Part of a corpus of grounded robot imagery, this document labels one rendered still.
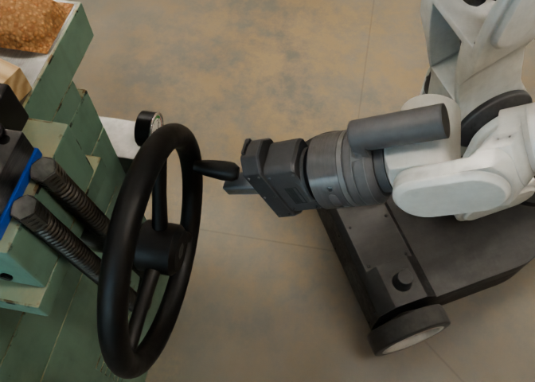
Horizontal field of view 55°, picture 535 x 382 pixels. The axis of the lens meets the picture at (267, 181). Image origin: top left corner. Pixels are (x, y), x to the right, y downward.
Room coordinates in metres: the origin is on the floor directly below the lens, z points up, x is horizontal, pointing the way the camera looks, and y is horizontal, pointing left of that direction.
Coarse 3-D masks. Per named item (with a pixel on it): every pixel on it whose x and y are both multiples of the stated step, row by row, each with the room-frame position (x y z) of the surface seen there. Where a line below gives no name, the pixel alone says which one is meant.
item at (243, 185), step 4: (240, 176) 0.34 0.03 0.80; (236, 180) 0.34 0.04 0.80; (240, 180) 0.33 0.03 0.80; (244, 180) 0.33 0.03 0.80; (224, 184) 0.34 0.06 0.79; (228, 184) 0.33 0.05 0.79; (232, 184) 0.33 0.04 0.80; (236, 184) 0.33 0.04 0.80; (240, 184) 0.33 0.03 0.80; (244, 184) 0.33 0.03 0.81; (248, 184) 0.32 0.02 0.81; (224, 188) 0.33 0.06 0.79; (228, 188) 0.33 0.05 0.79; (232, 188) 0.33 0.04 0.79; (236, 188) 0.32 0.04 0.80; (240, 188) 0.32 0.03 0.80; (244, 188) 0.32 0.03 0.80; (248, 188) 0.32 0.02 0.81; (252, 188) 0.32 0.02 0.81
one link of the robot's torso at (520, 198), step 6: (534, 180) 0.61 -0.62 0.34; (528, 186) 0.60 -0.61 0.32; (534, 186) 0.61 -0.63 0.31; (522, 192) 0.59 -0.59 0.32; (528, 192) 0.59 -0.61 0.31; (534, 192) 0.60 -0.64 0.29; (516, 198) 0.58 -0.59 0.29; (522, 198) 0.59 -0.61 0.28; (528, 198) 0.60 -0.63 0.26; (510, 204) 0.58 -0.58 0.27; (516, 204) 0.59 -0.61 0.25; (486, 210) 0.56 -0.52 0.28; (492, 210) 0.57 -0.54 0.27; (498, 210) 0.57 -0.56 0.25; (456, 216) 0.55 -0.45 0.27; (462, 216) 0.55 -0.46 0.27; (468, 216) 0.54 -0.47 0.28; (474, 216) 0.55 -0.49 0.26; (480, 216) 0.56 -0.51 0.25
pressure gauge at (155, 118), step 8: (144, 112) 0.53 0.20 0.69; (152, 112) 0.53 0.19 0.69; (136, 120) 0.51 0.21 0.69; (144, 120) 0.51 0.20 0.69; (152, 120) 0.51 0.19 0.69; (160, 120) 0.54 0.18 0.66; (136, 128) 0.50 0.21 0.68; (144, 128) 0.50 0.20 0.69; (152, 128) 0.50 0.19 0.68; (136, 136) 0.49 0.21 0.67; (144, 136) 0.49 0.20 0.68
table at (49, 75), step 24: (72, 24) 0.51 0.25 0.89; (0, 48) 0.46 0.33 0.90; (72, 48) 0.49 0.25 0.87; (24, 72) 0.42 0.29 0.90; (48, 72) 0.43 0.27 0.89; (72, 72) 0.47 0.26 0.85; (48, 96) 0.41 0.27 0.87; (48, 120) 0.39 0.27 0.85; (96, 168) 0.31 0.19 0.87; (96, 192) 0.29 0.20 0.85; (0, 288) 0.17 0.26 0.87; (24, 288) 0.17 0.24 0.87; (48, 288) 0.17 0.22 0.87; (48, 312) 0.15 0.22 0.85
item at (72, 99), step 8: (72, 88) 0.46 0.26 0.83; (64, 96) 0.44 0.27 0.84; (72, 96) 0.45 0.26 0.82; (64, 104) 0.43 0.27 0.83; (72, 104) 0.44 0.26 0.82; (56, 112) 0.41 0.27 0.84; (64, 112) 0.42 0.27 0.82; (72, 112) 0.44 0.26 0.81; (56, 120) 0.40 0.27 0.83; (64, 120) 0.42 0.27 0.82
